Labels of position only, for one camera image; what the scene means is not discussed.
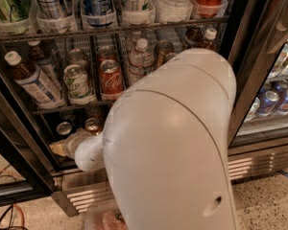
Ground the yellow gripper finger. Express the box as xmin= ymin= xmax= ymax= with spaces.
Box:
xmin=49 ymin=141 xmax=66 ymax=157

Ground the blue pepsi can front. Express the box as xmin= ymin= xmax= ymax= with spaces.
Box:
xmin=56 ymin=122 xmax=73 ymax=136

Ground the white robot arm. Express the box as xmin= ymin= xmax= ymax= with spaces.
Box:
xmin=63 ymin=48 xmax=237 ymax=230

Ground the gold can bottom shelf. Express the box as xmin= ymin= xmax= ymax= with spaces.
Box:
xmin=84 ymin=118 xmax=102 ymax=135

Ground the open fridge glass door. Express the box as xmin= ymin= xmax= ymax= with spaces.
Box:
xmin=0 ymin=80 xmax=56 ymax=209

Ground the steel fridge ventilation grille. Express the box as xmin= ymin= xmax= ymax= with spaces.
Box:
xmin=51 ymin=144 xmax=288 ymax=217

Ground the green 7up can front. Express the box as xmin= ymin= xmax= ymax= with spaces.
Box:
xmin=63 ymin=64 xmax=96 ymax=105

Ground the red coca-cola can front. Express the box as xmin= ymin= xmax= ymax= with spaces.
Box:
xmin=98 ymin=59 xmax=124 ymax=100

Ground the water bottle middle shelf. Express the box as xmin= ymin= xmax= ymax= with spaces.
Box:
xmin=129 ymin=38 xmax=155 ymax=84

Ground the gold can middle front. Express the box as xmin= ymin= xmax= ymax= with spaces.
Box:
xmin=164 ymin=53 xmax=177 ymax=63

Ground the right fridge glass door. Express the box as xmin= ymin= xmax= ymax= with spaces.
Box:
xmin=228 ymin=0 xmax=288 ymax=141

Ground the tea bottle left front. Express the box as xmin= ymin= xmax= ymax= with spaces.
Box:
xmin=5 ymin=51 xmax=64 ymax=109

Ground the tea bottle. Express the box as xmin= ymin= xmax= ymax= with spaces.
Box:
xmin=28 ymin=40 xmax=61 ymax=90
xmin=5 ymin=51 xmax=64 ymax=109
xmin=199 ymin=28 xmax=217 ymax=51

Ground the clear plastic food container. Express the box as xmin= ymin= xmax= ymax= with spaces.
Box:
xmin=84 ymin=199 xmax=129 ymax=230

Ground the tea bottle left rear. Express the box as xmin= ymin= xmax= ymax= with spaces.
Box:
xmin=28 ymin=40 xmax=61 ymax=90

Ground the tea bottle right front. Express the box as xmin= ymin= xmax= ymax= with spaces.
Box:
xmin=199 ymin=28 xmax=217 ymax=51

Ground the orange cable on floor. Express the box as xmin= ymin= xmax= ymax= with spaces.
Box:
xmin=0 ymin=203 xmax=26 ymax=230

